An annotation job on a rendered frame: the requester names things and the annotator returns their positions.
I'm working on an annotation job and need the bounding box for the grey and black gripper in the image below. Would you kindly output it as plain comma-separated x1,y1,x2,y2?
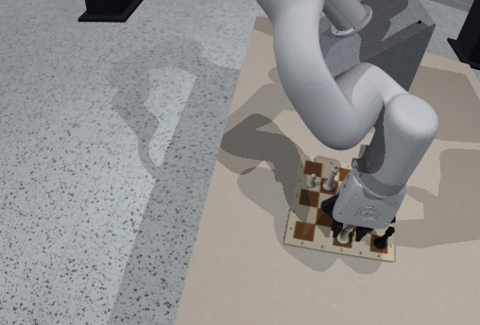
320,168,407,242

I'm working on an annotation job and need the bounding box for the brown and cream chessboard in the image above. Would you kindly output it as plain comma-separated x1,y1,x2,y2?
283,154,394,263

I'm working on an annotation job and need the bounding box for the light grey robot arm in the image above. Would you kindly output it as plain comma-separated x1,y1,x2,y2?
256,0,439,197

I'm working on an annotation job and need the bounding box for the white pawn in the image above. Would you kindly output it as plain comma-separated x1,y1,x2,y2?
306,174,317,188

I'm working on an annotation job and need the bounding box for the white chess piece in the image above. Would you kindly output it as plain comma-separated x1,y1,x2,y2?
322,166,339,191

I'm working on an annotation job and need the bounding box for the black chess piece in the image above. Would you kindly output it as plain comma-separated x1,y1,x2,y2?
374,227,395,249

